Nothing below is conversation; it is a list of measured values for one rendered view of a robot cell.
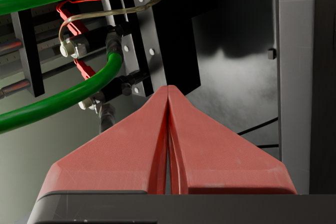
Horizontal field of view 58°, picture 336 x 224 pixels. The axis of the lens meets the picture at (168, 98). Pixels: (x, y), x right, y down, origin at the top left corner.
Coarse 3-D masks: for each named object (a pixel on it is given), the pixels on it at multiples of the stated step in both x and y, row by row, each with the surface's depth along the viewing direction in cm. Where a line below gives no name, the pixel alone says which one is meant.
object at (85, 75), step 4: (80, 64) 47; (84, 64) 47; (80, 68) 47; (84, 68) 46; (88, 68) 46; (84, 72) 46; (88, 72) 46; (92, 72) 46; (84, 76) 47; (88, 76) 46
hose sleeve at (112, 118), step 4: (104, 112) 38; (108, 112) 38; (112, 112) 39; (100, 116) 38; (104, 116) 37; (108, 116) 37; (112, 116) 38; (100, 120) 37; (104, 120) 36; (108, 120) 36; (112, 120) 36; (100, 124) 36; (104, 124) 35; (108, 124) 35; (112, 124) 36; (100, 128) 35; (104, 128) 34; (100, 132) 34
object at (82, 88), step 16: (112, 32) 40; (0, 48) 48; (16, 48) 50; (112, 48) 33; (112, 64) 29; (96, 80) 26; (64, 96) 24; (80, 96) 25; (16, 112) 22; (32, 112) 23; (48, 112) 23; (0, 128) 22; (16, 128) 23
